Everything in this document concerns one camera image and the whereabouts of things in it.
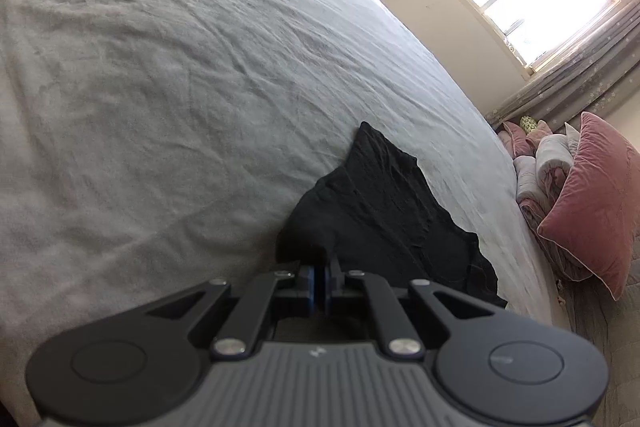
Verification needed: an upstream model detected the pink pillow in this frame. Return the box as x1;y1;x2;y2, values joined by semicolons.
537;111;640;303

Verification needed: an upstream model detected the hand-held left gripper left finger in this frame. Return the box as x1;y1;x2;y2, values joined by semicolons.
145;264;317;360

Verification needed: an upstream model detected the folded grey pink quilt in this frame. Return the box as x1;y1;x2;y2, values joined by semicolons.
497;119;593;283

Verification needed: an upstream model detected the grey patterned curtain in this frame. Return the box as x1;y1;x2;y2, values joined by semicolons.
487;0;640;132

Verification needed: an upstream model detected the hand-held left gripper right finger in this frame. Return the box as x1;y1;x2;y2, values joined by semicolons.
320;257;496;360

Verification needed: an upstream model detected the black t-shirt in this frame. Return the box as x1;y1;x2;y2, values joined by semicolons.
276;121;508;313

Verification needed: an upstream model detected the grey bed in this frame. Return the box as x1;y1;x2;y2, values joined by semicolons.
0;0;571;427

